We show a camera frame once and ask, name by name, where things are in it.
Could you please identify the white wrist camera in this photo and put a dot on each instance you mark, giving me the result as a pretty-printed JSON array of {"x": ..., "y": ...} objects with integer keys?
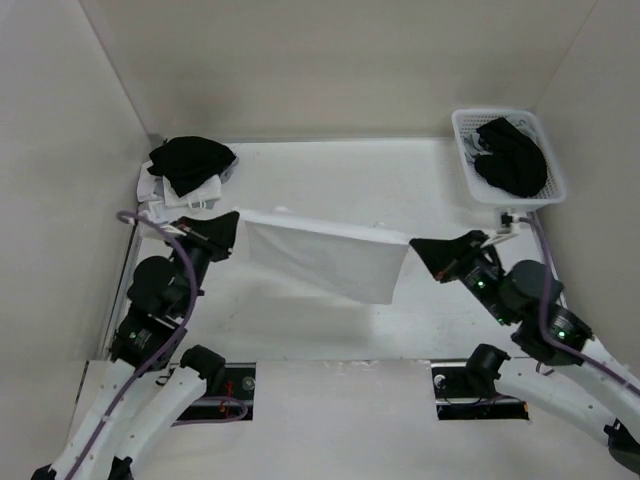
[
  {"x": 162, "y": 228},
  {"x": 507, "y": 226}
]

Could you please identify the aluminium rail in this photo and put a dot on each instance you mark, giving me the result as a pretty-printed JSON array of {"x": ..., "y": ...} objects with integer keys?
[
  {"x": 116, "y": 310},
  {"x": 544, "y": 247}
]

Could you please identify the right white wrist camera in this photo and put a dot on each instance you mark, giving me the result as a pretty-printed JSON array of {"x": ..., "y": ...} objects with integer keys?
[{"x": 507, "y": 226}]

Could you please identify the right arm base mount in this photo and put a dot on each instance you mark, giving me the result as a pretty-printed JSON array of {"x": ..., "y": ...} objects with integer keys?
[{"x": 458, "y": 400}]

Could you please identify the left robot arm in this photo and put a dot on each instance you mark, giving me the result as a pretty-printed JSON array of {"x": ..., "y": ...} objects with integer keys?
[{"x": 131, "y": 412}]

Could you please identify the grey tank top in basket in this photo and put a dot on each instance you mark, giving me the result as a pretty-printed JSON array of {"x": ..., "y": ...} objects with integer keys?
[{"x": 474, "y": 147}]

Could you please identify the black tank top in basket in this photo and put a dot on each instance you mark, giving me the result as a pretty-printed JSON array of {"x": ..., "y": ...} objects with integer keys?
[{"x": 515, "y": 164}]

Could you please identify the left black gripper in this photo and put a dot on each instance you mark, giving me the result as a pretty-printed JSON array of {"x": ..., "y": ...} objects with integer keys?
[{"x": 216, "y": 234}]

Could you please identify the right aluminium rail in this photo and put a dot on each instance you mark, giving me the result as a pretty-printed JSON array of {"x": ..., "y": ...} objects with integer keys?
[{"x": 544, "y": 247}]

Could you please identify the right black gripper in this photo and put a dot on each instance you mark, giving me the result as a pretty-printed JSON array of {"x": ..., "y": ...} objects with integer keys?
[{"x": 439, "y": 254}]

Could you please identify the folded grey tank top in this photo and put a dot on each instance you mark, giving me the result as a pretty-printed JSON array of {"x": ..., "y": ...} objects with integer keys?
[{"x": 226, "y": 174}]

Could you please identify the left aluminium rail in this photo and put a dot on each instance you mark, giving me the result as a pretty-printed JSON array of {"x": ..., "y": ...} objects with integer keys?
[{"x": 116, "y": 310}]

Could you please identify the folded white tank top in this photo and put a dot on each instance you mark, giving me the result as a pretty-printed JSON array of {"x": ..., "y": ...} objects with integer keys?
[{"x": 155, "y": 189}]

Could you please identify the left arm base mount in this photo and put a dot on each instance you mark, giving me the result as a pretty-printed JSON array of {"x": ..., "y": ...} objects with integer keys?
[{"x": 231, "y": 399}]

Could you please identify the folded black tank top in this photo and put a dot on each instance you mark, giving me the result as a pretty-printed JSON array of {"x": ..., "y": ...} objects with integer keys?
[{"x": 188, "y": 162}]

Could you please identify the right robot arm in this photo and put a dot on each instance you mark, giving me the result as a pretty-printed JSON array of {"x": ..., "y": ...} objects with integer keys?
[{"x": 587, "y": 387}]

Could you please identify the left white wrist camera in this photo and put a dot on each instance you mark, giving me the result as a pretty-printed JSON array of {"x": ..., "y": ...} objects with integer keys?
[{"x": 162, "y": 228}]

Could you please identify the white tank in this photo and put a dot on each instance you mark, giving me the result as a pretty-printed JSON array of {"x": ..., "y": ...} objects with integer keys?
[
  {"x": 361, "y": 263},
  {"x": 155, "y": 189}
]

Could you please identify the white plastic basket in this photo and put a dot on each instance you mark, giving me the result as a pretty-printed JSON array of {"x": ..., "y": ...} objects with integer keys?
[{"x": 465, "y": 121}]

